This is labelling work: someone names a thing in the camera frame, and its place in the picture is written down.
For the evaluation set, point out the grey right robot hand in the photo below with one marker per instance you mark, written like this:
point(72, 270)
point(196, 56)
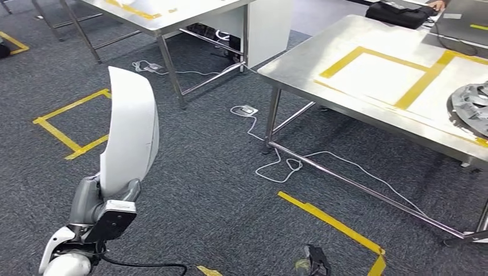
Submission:
point(316, 261)

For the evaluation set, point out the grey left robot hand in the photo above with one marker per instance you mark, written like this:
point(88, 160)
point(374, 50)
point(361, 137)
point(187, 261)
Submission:
point(84, 202)

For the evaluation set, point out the person's hand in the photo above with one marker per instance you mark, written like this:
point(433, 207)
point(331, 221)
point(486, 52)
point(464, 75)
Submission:
point(437, 4)

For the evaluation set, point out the white curved plastic part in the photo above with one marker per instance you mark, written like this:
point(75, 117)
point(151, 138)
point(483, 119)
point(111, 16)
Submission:
point(129, 133)

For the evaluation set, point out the grey round metal part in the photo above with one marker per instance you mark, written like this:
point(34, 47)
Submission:
point(472, 110)

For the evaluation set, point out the large steel workbench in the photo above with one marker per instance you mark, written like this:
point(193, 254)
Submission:
point(305, 68)

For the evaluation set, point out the black bag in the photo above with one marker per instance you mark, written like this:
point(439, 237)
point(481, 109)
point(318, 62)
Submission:
point(396, 15)

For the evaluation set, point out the yellow floor tape corner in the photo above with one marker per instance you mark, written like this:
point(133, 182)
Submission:
point(324, 217)

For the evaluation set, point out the short yellow floor tape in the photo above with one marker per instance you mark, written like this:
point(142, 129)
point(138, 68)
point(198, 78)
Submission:
point(209, 271)

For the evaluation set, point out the white power adaptor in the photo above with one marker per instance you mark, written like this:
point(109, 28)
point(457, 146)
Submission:
point(249, 110)
point(153, 68)

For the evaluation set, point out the yellow tape on steel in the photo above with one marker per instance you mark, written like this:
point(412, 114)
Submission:
point(137, 11)

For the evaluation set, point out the steel table white panel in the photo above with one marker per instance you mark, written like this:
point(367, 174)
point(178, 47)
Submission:
point(190, 11)

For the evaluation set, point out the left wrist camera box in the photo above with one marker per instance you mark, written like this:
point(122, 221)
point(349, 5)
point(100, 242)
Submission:
point(110, 223)

